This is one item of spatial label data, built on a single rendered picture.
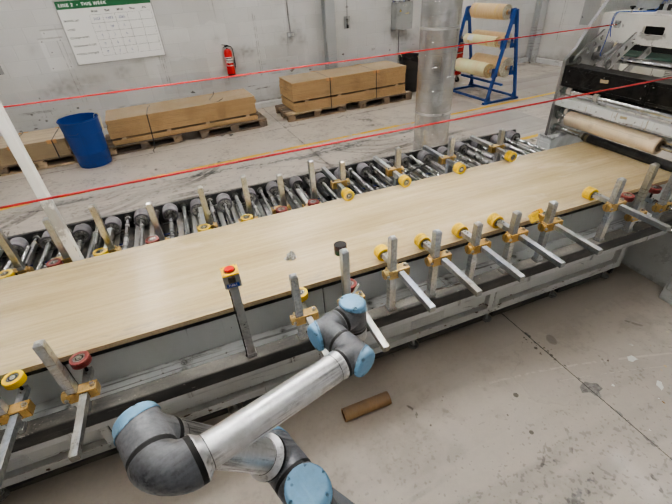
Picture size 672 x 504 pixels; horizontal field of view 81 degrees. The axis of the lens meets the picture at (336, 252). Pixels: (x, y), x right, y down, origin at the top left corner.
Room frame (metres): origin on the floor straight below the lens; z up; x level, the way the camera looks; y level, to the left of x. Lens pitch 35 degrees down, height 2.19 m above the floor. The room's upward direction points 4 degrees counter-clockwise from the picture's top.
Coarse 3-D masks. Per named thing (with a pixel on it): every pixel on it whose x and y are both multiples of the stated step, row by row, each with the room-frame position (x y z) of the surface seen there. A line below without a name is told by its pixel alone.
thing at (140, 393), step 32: (640, 224) 2.17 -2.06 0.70; (576, 256) 1.92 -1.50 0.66; (448, 288) 1.66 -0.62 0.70; (480, 288) 1.68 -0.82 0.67; (384, 320) 1.48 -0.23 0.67; (288, 352) 1.31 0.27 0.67; (160, 384) 1.15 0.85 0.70; (192, 384) 1.16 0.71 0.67; (64, 416) 1.02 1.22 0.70; (96, 416) 1.02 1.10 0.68
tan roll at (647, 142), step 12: (564, 120) 3.36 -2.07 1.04; (576, 120) 3.26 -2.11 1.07; (588, 120) 3.17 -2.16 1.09; (600, 120) 3.10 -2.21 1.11; (588, 132) 3.14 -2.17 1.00; (600, 132) 3.03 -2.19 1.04; (612, 132) 2.94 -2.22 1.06; (624, 132) 2.86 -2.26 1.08; (636, 132) 2.80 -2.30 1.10; (624, 144) 2.84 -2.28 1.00; (636, 144) 2.74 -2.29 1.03; (648, 144) 2.66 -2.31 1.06; (660, 144) 2.64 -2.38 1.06
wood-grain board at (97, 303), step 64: (384, 192) 2.51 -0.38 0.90; (448, 192) 2.44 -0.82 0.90; (512, 192) 2.38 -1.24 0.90; (576, 192) 2.31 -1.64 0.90; (128, 256) 1.92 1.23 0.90; (192, 256) 1.87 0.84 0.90; (256, 256) 1.83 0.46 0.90; (320, 256) 1.78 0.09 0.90; (0, 320) 1.44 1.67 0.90; (64, 320) 1.41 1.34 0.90; (128, 320) 1.37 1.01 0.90; (192, 320) 1.35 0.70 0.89
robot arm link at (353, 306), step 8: (344, 296) 0.98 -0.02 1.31; (352, 296) 0.98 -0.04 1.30; (360, 296) 0.99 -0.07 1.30; (344, 304) 0.94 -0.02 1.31; (352, 304) 0.94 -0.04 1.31; (360, 304) 0.94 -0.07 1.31; (344, 312) 0.92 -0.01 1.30; (352, 312) 0.91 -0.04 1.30; (360, 312) 0.92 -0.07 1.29; (352, 320) 0.90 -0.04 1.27; (360, 320) 0.92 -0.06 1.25; (352, 328) 0.90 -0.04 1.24; (360, 328) 0.92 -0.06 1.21
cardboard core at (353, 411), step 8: (384, 392) 1.45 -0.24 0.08; (368, 400) 1.40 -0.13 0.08; (376, 400) 1.40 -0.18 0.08; (384, 400) 1.40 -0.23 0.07; (344, 408) 1.36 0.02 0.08; (352, 408) 1.36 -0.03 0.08; (360, 408) 1.35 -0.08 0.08; (368, 408) 1.36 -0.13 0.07; (376, 408) 1.37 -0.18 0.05; (344, 416) 1.35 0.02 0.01; (352, 416) 1.32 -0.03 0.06
